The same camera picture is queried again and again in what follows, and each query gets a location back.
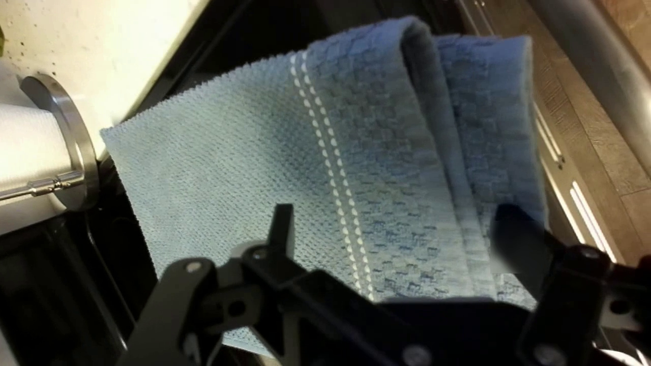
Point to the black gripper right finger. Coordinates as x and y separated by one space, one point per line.
578 292

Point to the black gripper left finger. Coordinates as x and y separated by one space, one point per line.
196 303

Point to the light blue towel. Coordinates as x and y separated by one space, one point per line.
391 146

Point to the steel oven handle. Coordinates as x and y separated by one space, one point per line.
608 62

